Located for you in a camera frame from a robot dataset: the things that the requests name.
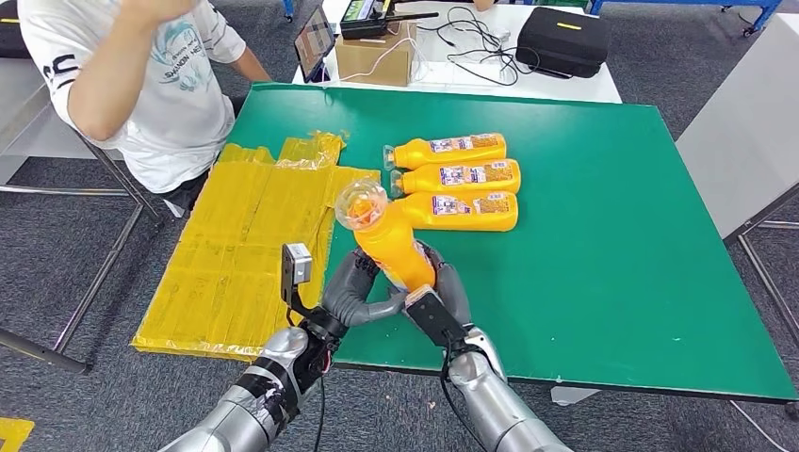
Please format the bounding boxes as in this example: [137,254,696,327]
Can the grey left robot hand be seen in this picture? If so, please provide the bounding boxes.
[319,247,412,330]

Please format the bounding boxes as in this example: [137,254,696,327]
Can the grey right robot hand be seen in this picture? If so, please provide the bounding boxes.
[423,243,474,328]

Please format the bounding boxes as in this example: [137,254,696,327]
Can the person's right hand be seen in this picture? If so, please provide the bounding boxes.
[122,0,201,30]

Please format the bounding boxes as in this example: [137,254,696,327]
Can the orange detergent bottle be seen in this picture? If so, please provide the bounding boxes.
[382,132,508,172]
[334,177,438,295]
[389,158,522,200]
[389,189,520,234]

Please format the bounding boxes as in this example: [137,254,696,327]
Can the black carrying case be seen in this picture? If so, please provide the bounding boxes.
[515,6,613,80]
[0,0,29,60]

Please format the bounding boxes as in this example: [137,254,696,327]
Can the black tablet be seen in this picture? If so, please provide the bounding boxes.
[293,5,338,84]

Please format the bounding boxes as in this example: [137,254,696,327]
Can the white table foot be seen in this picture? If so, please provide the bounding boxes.
[550,385,602,407]

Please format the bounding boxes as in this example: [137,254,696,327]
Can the black radio device with antenna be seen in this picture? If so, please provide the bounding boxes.
[339,0,441,40]

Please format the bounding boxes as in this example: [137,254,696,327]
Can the brown cardboard box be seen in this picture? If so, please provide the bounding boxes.
[334,22,418,89]

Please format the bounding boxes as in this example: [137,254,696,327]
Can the white side table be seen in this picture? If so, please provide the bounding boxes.
[675,10,799,350]

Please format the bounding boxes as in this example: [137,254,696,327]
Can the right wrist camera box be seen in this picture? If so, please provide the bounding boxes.
[404,284,469,348]

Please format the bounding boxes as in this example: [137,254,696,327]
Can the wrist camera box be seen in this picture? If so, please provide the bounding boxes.
[404,284,469,348]
[280,241,314,314]

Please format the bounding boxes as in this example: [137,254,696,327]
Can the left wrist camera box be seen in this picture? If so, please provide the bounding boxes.
[280,241,314,314]

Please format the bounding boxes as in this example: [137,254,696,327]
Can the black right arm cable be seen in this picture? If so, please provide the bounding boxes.
[438,336,485,452]

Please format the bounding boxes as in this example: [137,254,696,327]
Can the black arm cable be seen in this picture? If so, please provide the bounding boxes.
[438,336,485,452]
[312,355,332,452]

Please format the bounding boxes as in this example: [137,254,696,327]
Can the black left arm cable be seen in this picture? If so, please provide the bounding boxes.
[312,355,332,452]

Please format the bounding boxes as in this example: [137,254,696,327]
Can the steel frame table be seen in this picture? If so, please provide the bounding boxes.
[0,56,165,376]

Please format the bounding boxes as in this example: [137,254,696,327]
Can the black cable tangle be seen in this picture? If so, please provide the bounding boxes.
[416,6,545,88]

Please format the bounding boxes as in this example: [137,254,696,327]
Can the white floor cable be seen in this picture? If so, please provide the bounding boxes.
[728,398,799,452]

